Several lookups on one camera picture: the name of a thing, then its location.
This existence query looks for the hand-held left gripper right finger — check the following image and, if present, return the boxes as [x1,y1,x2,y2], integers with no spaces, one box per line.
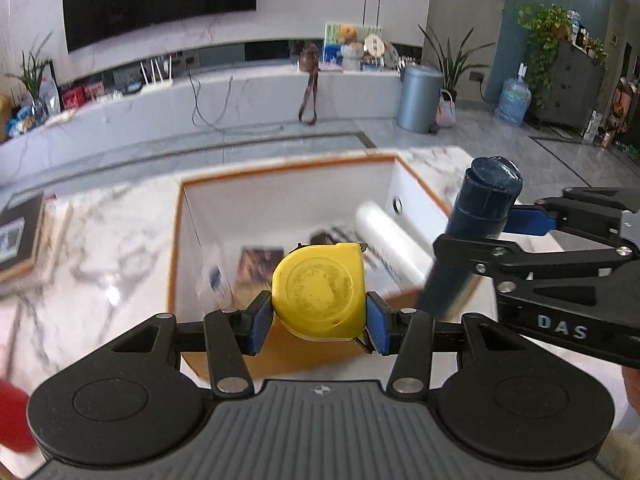
[366,291,541,400]

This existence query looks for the red round object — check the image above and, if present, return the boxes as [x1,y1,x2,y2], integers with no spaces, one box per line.
[0,379,33,453]

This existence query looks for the blue snack packets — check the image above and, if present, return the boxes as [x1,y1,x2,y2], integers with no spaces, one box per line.
[5,107,38,138]

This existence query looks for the black cable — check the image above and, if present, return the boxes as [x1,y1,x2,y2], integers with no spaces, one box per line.
[185,62,236,128]

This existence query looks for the dark printed packet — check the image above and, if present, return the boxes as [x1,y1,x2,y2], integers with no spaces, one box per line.
[239,246,286,291]

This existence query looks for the brown camera bag with strap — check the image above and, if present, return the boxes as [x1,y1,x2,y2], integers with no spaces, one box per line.
[298,42,321,126]

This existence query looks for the white plastic roll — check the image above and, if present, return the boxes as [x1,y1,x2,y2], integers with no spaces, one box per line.
[355,201,431,286]

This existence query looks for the colourful picture board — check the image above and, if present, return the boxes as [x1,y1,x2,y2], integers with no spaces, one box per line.
[324,22,383,71]

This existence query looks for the aloe plant in glass vase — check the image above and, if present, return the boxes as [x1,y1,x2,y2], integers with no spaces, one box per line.
[7,32,53,121]

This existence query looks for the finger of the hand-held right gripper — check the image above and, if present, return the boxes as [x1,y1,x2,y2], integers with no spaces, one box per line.
[505,187,640,244]
[432,232,640,312]

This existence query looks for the long-leaf potted plant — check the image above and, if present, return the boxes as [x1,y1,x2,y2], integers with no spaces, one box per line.
[419,25,493,106]

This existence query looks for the grey trash can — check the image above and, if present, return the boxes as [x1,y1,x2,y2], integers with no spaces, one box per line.
[396,64,444,133]

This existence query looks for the green pothos plant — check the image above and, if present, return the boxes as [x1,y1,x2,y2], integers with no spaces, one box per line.
[517,4,573,106]

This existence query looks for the white marble TV console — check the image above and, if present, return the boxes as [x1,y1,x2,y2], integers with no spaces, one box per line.
[0,60,406,181]

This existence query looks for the grey cabinet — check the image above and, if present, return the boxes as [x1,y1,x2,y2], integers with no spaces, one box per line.
[537,40,608,131]

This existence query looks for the white storage box orange rim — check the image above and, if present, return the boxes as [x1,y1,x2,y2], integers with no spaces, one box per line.
[167,155,481,383]

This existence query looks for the blue water jug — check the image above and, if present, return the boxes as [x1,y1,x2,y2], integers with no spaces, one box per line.
[495,62,533,128]

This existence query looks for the yellow tape measure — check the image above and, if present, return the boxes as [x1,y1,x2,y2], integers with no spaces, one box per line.
[271,241,373,353]

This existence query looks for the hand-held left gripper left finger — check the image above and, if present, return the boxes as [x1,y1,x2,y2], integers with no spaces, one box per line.
[100,291,274,399]

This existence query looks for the person's right forearm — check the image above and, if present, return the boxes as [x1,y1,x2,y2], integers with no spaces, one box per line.
[620,366,640,413]

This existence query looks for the dark blue cylinder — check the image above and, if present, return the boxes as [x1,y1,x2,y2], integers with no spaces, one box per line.
[417,156,523,321]

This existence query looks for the pink woven basket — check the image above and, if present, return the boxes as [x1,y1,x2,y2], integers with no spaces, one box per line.
[436,89,457,128]

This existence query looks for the white router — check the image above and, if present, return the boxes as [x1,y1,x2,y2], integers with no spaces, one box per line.
[140,57,176,95]

